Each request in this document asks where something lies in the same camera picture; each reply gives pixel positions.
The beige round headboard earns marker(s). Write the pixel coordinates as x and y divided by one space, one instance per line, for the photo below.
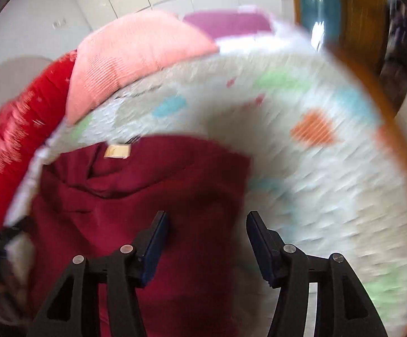
10 73

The red floral bolster pillow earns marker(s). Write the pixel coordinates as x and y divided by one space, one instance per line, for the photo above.
24 130

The pink pillow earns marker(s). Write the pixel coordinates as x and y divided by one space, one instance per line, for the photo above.
133 56

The white wall socket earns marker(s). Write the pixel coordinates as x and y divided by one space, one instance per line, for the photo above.
59 23

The teal glass door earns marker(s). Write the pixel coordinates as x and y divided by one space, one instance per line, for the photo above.
320 3

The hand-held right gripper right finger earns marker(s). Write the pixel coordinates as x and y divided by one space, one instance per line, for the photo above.
261 249

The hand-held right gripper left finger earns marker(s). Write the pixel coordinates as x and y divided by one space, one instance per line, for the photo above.
156 249

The dark red sweatshirt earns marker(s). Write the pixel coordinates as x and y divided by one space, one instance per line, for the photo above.
189 189

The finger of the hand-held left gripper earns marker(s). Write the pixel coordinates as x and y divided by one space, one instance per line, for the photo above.
12 231

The wooden door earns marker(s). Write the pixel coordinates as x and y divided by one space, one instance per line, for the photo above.
364 14

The heart-patterned quilted bedspread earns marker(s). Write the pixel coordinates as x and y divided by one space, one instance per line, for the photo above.
294 189

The purple cloth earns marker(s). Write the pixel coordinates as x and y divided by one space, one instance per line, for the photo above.
228 24

